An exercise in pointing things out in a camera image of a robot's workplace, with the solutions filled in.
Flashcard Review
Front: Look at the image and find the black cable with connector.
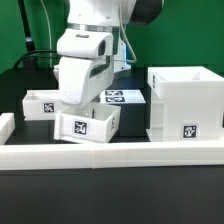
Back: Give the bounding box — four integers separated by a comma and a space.
13, 49, 62, 70

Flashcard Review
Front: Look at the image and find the white sheet with markers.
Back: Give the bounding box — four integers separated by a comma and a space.
100, 90, 145, 104

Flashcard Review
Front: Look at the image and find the white drawer tray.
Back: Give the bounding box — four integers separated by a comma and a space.
54, 102, 121, 143
22, 90, 68, 121

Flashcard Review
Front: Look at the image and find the white front drawer tray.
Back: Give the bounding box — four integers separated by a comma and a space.
54, 102, 121, 143

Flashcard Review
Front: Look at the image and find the white thin cable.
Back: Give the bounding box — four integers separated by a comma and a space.
39, 0, 54, 69

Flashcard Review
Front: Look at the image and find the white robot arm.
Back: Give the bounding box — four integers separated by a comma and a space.
57, 0, 164, 107

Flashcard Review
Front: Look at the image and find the black pole stand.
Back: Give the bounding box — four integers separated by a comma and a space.
17, 0, 38, 70

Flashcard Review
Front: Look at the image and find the white drawer cabinet box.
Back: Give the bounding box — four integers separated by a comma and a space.
147, 66, 224, 142

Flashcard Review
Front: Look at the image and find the white rear drawer tray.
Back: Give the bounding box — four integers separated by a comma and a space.
22, 90, 68, 121

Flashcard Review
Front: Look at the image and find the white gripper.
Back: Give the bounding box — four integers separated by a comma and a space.
57, 28, 114, 107

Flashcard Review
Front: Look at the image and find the white U-shaped boundary fence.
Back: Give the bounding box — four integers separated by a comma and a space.
0, 113, 224, 170

